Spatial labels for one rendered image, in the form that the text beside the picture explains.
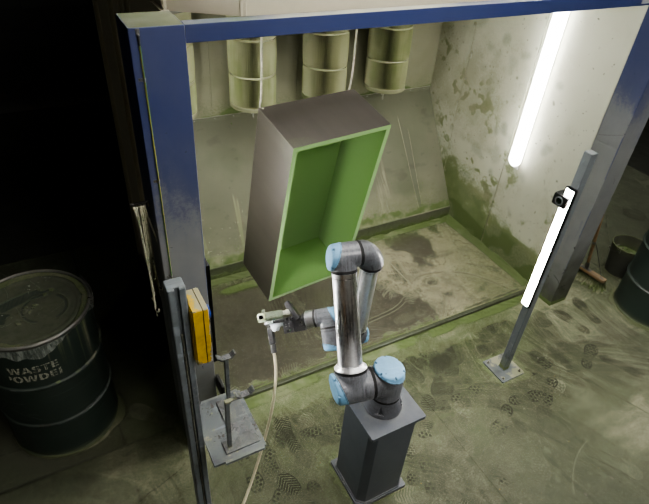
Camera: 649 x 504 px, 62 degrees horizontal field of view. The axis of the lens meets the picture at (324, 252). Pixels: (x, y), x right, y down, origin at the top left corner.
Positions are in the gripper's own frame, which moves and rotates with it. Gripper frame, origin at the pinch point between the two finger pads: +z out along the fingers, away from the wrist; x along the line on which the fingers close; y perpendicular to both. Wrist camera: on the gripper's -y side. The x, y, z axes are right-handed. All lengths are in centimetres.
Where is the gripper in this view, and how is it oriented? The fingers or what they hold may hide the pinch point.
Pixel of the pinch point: (268, 322)
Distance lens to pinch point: 281.0
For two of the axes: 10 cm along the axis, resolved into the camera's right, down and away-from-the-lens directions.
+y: 1.7, 9.8, -0.9
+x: 2.0, 0.5, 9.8
